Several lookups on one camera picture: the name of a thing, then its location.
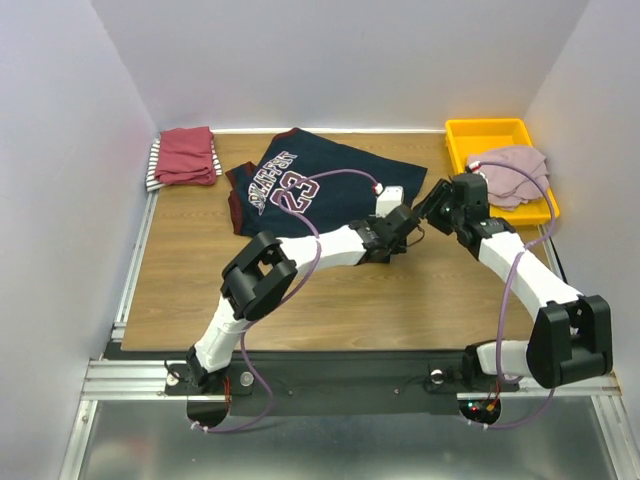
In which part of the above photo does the navy basketball jersey 23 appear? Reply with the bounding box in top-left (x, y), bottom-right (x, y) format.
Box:
top-left (226, 128), bottom-right (427, 238)

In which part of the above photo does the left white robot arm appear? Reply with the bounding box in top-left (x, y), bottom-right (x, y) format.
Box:
top-left (186, 204), bottom-right (420, 394)

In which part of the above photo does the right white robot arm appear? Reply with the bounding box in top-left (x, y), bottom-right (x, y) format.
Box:
top-left (414, 173), bottom-right (613, 390)

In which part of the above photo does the pink crumpled tank top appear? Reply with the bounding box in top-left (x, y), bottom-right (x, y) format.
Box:
top-left (467, 145), bottom-right (549, 211)

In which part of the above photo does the folded red tank top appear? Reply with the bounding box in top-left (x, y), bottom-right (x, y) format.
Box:
top-left (153, 126), bottom-right (217, 186)

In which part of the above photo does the folded striped tank top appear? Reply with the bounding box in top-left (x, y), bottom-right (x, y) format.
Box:
top-left (144, 137), bottom-right (223, 193)

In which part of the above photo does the yellow plastic tray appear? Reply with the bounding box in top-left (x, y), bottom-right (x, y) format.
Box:
top-left (445, 118), bottom-right (551, 226)

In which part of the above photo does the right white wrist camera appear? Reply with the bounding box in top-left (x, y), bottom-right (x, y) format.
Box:
top-left (465, 161), bottom-right (485, 176)

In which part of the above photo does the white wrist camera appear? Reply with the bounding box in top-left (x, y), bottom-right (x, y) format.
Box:
top-left (465, 161), bottom-right (485, 176)
top-left (375, 184), bottom-right (404, 217)

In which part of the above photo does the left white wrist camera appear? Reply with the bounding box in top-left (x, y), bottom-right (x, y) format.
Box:
top-left (375, 184), bottom-right (404, 217)

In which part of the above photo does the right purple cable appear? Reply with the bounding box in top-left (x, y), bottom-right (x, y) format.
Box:
top-left (466, 160), bottom-right (560, 431)

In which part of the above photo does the purple cable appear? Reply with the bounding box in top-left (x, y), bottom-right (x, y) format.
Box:
top-left (189, 168), bottom-right (384, 434)
top-left (466, 160), bottom-right (560, 431)

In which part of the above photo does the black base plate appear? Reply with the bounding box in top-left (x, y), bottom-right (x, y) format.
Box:
top-left (165, 350), bottom-right (499, 416)

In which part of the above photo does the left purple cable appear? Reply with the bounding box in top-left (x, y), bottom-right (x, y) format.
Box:
top-left (189, 168), bottom-right (384, 434)

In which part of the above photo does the aluminium frame rail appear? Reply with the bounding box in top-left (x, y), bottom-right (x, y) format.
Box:
top-left (59, 193), bottom-right (158, 479)

